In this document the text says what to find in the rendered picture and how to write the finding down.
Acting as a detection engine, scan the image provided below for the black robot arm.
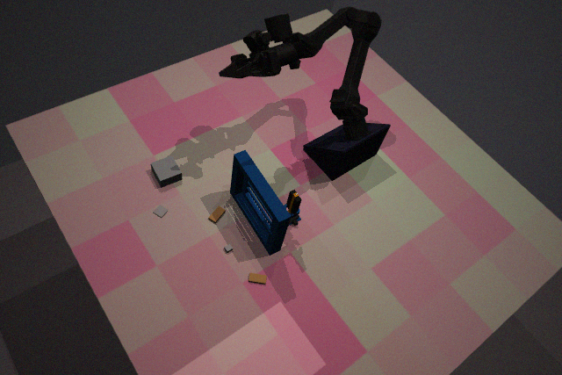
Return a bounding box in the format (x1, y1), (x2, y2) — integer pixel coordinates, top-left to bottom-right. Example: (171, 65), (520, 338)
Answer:
(243, 6), (382, 141)

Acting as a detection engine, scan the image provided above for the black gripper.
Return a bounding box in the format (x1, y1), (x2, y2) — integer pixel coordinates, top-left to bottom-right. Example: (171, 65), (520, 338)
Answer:
(219, 47), (283, 78)

